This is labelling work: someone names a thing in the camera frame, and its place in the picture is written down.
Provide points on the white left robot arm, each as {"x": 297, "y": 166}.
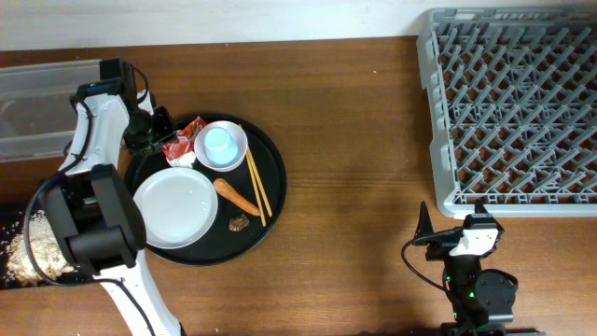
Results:
{"x": 95, "y": 221}

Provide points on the clear plastic waste bin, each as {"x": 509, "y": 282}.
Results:
{"x": 37, "y": 119}

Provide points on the light blue cup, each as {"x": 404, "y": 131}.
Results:
{"x": 220, "y": 147}

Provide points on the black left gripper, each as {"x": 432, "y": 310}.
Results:
{"x": 139, "y": 145}

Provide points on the wooden chopstick left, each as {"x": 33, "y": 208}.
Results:
{"x": 251, "y": 167}

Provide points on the white bowl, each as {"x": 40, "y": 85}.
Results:
{"x": 200, "y": 152}

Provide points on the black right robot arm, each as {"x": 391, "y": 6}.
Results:
{"x": 481, "y": 299}

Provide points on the orange carrot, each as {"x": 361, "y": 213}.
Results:
{"x": 224, "y": 189}

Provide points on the round black tray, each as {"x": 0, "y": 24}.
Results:
{"x": 220, "y": 244}

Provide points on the grey dishwasher rack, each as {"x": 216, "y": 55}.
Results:
{"x": 512, "y": 95}

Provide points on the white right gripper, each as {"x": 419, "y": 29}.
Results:
{"x": 440, "y": 247}

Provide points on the white tissue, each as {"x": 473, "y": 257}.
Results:
{"x": 186, "y": 160}

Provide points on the brown food scrap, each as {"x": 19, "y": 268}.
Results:
{"x": 239, "y": 223}

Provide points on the red snack wrapper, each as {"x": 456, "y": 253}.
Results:
{"x": 185, "y": 140}

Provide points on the large white plate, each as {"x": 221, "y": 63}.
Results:
{"x": 178, "y": 205}

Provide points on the black food waste bin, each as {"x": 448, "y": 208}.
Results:
{"x": 11, "y": 225}

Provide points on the pile of rice waste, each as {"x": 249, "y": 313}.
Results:
{"x": 48, "y": 255}

